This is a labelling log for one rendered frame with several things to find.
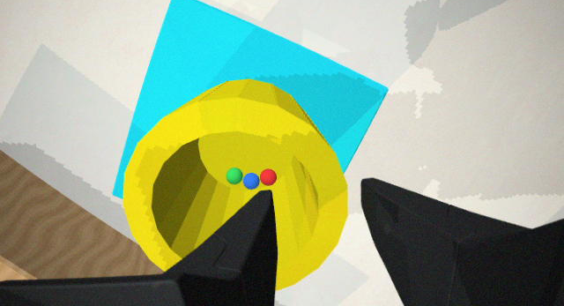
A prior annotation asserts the blue ball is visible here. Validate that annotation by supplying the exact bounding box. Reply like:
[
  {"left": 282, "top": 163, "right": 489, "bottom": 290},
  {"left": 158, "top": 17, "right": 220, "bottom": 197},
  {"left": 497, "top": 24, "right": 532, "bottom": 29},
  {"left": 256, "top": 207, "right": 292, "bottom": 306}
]
[{"left": 243, "top": 173, "right": 260, "bottom": 190}]

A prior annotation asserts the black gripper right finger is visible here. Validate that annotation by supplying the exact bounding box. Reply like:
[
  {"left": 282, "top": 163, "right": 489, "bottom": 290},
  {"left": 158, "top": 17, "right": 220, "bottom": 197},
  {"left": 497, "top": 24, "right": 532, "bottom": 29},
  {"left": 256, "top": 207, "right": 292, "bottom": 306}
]
[{"left": 360, "top": 177, "right": 564, "bottom": 306}]

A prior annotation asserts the yellow cup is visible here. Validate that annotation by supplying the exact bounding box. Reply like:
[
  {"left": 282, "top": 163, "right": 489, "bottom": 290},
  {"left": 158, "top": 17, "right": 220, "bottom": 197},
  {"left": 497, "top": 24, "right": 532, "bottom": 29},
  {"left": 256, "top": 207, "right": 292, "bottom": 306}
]
[{"left": 122, "top": 79, "right": 348, "bottom": 291}]

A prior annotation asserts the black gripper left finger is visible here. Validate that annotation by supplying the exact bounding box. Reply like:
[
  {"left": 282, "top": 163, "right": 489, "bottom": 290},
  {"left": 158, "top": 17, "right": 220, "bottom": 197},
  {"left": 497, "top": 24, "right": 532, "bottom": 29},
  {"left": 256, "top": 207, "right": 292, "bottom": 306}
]
[{"left": 0, "top": 190, "right": 278, "bottom": 306}]

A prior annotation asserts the green marble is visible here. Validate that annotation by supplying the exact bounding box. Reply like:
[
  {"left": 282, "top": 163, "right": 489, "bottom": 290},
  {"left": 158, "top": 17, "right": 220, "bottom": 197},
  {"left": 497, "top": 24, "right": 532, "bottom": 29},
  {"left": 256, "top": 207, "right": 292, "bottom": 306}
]
[{"left": 226, "top": 168, "right": 242, "bottom": 185}]

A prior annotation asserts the light wooden plank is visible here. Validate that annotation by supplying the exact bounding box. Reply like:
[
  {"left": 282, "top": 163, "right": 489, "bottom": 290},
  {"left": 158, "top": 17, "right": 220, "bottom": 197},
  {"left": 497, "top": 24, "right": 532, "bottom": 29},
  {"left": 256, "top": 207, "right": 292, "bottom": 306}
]
[{"left": 0, "top": 150, "right": 164, "bottom": 281}]

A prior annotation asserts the red marble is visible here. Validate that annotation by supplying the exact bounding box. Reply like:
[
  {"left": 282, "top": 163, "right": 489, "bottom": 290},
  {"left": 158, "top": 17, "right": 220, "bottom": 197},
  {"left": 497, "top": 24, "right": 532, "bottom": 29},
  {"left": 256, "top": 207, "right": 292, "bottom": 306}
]
[{"left": 260, "top": 169, "right": 277, "bottom": 186}]

